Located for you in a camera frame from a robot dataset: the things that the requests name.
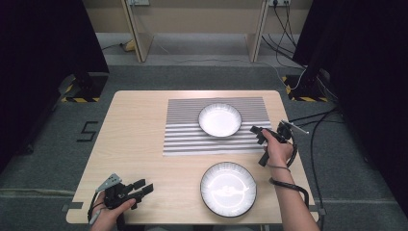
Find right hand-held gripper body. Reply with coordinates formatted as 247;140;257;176
258;119;310;167

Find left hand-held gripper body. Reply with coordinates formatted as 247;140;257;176
95;172;140;211

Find white plate with black rim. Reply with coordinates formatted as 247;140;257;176
199;161;258;218
197;102;243;139

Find person's right hand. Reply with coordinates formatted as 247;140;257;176
261;128;294;168

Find person's left hand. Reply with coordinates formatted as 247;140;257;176
89;192;138;231

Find thin wrist band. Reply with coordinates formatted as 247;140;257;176
266;163;292;173

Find grey tape piece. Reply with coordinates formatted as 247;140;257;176
309;205;327;217
61;201;85;213

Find stand base with hazard tape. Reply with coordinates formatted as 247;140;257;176
60;71;110;104
281;74;339;103

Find grey striped placemat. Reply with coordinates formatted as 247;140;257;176
162;96;279;158

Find black curtain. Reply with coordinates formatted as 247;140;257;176
0;0;110;174
292;0;408;219

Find yellow plug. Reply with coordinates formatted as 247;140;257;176
123;38;137;53

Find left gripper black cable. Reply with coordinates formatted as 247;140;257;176
87;191;105;225

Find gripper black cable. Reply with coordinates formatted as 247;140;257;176
87;191;105;225
268;141;311;210

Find grey cable plug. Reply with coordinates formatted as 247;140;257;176
89;208;103;226

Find black floor cable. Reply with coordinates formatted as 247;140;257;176
288;109;344;132
309;108;340;206

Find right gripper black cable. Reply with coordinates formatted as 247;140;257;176
268;141;311;210

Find white floor cable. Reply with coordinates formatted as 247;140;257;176
153;41;308;91

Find black wall cable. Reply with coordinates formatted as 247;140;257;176
261;1;306;69

